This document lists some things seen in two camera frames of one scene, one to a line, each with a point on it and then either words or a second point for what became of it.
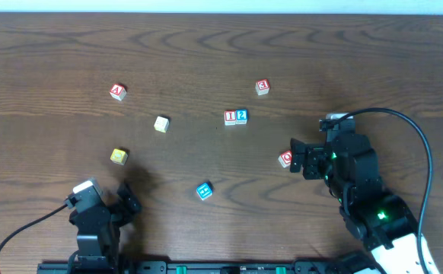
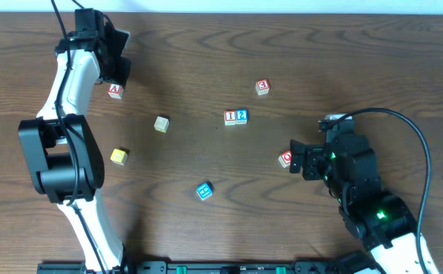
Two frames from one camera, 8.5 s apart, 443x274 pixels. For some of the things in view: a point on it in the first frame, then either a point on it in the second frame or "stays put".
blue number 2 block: (241, 116) stays put
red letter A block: (117, 91) stays put
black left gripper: (114, 211) -> (119, 71)
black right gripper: (313, 162) stays put
